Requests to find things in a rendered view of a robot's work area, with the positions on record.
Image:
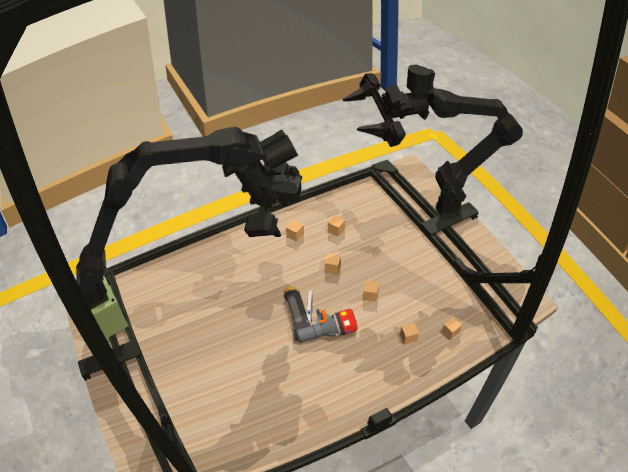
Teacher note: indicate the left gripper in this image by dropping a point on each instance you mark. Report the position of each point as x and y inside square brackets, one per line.
[261, 224]

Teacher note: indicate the black hose nozzle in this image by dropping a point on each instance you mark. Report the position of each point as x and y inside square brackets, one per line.
[304, 331]

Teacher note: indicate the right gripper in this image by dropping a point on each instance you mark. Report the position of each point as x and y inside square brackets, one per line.
[369, 86]

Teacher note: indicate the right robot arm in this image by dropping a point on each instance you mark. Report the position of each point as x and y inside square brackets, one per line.
[451, 177]

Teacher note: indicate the tan wooden cube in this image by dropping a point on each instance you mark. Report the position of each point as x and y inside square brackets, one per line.
[336, 225]
[370, 291]
[409, 333]
[451, 328]
[295, 230]
[332, 263]

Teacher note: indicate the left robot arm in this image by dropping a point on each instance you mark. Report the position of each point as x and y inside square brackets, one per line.
[225, 147]

